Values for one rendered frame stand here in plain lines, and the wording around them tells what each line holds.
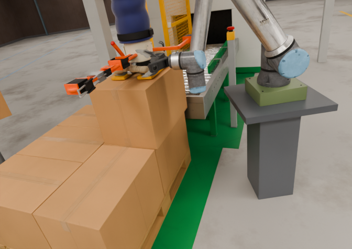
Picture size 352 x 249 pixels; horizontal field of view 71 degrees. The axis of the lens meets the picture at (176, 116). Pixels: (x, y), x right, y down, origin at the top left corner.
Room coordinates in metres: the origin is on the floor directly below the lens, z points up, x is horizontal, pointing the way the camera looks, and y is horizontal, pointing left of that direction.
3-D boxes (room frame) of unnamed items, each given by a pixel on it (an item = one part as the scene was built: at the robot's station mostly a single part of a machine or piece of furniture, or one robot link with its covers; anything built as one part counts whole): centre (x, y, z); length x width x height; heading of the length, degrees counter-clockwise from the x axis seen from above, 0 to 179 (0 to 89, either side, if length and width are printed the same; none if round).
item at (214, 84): (2.94, -0.69, 0.50); 2.31 x 0.05 x 0.19; 157
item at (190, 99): (2.00, 0.07, 0.58); 0.70 x 0.03 x 0.06; 67
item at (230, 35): (2.33, -0.61, 0.50); 0.07 x 0.07 x 1.00; 67
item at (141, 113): (1.64, 0.20, 0.74); 0.60 x 0.40 x 0.40; 155
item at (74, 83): (1.11, 0.42, 1.08); 0.08 x 0.07 x 0.05; 156
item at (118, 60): (1.42, 0.28, 1.08); 0.10 x 0.08 x 0.06; 66
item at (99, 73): (1.23, 0.36, 1.07); 0.07 x 0.07 x 0.04; 66
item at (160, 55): (1.31, 0.02, 1.08); 0.12 x 0.09 x 0.08; 66
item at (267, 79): (1.40, -0.62, 0.88); 0.19 x 0.19 x 0.10
